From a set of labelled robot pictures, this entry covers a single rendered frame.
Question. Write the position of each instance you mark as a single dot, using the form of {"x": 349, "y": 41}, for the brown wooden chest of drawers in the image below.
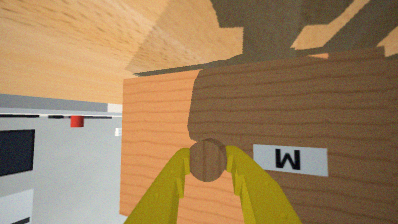
{"x": 392, "y": 65}

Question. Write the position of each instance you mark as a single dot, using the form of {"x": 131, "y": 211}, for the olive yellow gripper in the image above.
{"x": 262, "y": 199}

